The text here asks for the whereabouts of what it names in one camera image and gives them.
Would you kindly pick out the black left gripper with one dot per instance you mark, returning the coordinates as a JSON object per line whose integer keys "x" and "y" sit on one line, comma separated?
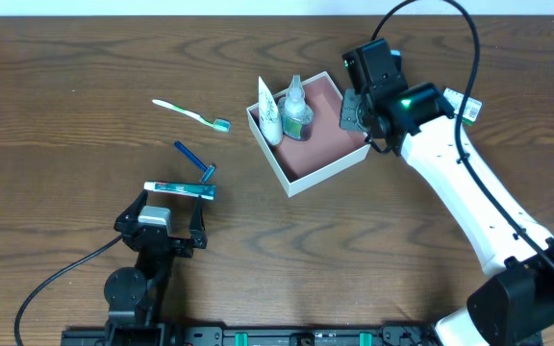
{"x": 176, "y": 243}

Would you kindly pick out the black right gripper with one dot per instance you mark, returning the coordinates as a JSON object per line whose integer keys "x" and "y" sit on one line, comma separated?
{"x": 350, "y": 111}

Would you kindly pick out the teal white toothpaste tube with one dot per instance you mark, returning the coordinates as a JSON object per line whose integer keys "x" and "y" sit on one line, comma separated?
{"x": 191, "y": 190}

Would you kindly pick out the green white soap box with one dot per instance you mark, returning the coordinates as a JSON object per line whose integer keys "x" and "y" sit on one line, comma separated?
{"x": 471, "y": 110}

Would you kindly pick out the clear foam pump bottle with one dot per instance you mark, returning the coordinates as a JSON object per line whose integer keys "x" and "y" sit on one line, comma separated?
{"x": 296, "y": 115}

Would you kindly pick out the white pink-lined box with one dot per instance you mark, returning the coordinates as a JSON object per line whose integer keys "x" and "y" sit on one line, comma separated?
{"x": 299, "y": 165}

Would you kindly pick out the white Pantene tube gold cap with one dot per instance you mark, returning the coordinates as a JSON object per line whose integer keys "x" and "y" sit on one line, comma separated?
{"x": 269, "y": 117}

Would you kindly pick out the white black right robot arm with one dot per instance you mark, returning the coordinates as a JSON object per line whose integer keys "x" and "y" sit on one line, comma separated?
{"x": 425, "y": 126}

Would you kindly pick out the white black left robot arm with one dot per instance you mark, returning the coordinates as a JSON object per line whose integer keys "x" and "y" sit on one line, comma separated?
{"x": 135, "y": 294}

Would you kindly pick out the blue disposable razor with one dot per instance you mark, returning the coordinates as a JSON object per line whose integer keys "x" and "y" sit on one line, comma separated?
{"x": 207, "y": 170}

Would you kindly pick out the green white toothbrush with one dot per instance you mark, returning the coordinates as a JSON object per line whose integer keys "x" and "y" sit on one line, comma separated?
{"x": 219, "y": 124}

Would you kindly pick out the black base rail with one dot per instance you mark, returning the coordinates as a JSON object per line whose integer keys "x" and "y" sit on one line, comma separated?
{"x": 216, "y": 336}

